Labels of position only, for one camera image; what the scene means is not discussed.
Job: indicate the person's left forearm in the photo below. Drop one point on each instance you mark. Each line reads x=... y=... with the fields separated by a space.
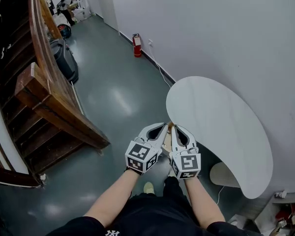
x=113 y=195

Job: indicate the person's beige right shoe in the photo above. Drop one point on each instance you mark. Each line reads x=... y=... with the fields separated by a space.
x=172 y=173

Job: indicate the white round table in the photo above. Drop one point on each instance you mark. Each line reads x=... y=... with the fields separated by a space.
x=216 y=122

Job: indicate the white ceramic fixture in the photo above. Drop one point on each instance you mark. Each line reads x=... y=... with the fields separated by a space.
x=80 y=10

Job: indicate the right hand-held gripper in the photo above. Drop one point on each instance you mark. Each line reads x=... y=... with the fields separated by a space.
x=186 y=163

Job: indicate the red box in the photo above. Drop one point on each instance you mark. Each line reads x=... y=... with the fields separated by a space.
x=285 y=213

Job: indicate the person's right forearm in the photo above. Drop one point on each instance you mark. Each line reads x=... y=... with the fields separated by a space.
x=204 y=200

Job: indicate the white door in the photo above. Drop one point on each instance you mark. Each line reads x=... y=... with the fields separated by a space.
x=107 y=6

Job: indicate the person's black shirt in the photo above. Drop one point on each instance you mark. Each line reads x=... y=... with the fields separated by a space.
x=150 y=217

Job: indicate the person's beige left shoe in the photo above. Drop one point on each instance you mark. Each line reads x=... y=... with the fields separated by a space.
x=149 y=188

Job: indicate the round red and black vacuum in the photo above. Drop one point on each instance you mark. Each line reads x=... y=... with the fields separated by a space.
x=64 y=31

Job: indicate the person's beige shoe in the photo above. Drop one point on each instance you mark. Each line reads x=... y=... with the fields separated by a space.
x=149 y=188
x=172 y=173

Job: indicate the wooden staircase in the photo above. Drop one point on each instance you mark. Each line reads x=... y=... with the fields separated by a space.
x=51 y=102

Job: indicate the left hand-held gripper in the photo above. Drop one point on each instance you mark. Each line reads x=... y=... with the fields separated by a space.
x=140 y=156

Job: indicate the red fire extinguisher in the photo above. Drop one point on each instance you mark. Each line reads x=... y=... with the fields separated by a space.
x=137 y=45

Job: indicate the small white wall socket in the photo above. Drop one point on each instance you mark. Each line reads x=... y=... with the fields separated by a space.
x=150 y=42

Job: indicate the white power adapter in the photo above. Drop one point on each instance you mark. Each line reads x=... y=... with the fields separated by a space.
x=281 y=194

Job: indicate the person's black trousers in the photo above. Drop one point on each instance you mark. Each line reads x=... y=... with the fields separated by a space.
x=173 y=187

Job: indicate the small tan object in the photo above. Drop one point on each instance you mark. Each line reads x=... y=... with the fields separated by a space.
x=169 y=135

